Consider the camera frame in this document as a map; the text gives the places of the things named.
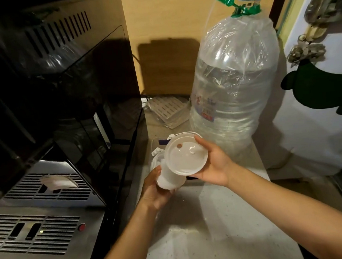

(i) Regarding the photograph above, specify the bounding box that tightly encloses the person's right hand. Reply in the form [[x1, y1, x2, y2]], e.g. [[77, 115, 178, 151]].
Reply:
[[186, 132, 239, 191]]

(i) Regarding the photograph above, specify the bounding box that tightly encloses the person's left hand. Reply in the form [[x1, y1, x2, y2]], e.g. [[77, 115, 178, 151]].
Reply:
[[136, 164, 177, 214]]

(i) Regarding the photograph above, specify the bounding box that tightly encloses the stack of white lids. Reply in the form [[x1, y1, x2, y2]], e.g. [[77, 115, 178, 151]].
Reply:
[[148, 146, 189, 192]]

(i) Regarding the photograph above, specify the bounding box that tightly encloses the white plastic cup lid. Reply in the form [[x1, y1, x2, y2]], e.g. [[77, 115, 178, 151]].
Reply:
[[162, 132, 210, 178]]

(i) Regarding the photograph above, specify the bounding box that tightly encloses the person's right forearm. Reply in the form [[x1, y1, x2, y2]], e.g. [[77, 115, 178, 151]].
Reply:
[[226, 155, 342, 259]]

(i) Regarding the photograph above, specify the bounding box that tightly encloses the person's left forearm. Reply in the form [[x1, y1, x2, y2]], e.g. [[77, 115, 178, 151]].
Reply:
[[85, 202, 171, 259]]

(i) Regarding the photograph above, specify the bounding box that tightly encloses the white slotted plastic rack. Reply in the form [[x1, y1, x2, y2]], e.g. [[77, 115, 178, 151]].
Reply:
[[147, 93, 193, 132]]

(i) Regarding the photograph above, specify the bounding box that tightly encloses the large clear water bottle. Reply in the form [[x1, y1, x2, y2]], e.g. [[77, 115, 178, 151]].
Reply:
[[179, 0, 290, 166]]

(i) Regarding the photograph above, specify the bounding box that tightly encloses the wooden board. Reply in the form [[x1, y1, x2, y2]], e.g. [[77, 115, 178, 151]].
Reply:
[[137, 36, 205, 100]]

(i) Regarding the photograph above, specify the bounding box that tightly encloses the white door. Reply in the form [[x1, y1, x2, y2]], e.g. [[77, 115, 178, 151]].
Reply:
[[252, 0, 342, 182]]

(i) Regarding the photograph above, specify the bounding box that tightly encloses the black coffee machine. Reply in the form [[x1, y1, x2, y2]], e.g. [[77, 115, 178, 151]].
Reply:
[[0, 0, 159, 259]]

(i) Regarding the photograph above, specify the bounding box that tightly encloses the dark green sticker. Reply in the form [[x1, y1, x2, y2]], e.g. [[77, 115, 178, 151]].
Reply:
[[279, 56, 342, 122]]

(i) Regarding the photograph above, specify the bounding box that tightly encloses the steel drip tray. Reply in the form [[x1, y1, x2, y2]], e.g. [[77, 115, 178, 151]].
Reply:
[[0, 156, 112, 259]]

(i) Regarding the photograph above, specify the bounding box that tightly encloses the silver hanging decoration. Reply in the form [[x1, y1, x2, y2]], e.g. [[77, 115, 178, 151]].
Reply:
[[281, 0, 342, 69]]

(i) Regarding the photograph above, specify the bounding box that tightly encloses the green bottle pump handle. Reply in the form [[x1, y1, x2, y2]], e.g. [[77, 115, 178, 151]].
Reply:
[[216, 0, 262, 20]]

